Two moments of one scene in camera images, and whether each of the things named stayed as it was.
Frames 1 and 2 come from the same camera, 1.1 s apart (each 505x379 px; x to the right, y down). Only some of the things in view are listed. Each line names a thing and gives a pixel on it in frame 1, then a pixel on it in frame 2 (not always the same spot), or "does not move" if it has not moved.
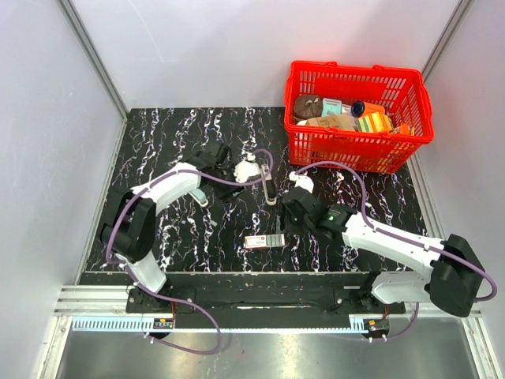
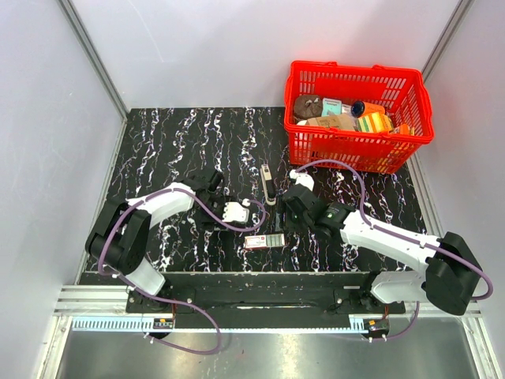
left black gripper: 226,194 → 210,223
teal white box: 331,106 does not move
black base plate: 261,300 does not move
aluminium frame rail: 111,301 does not move
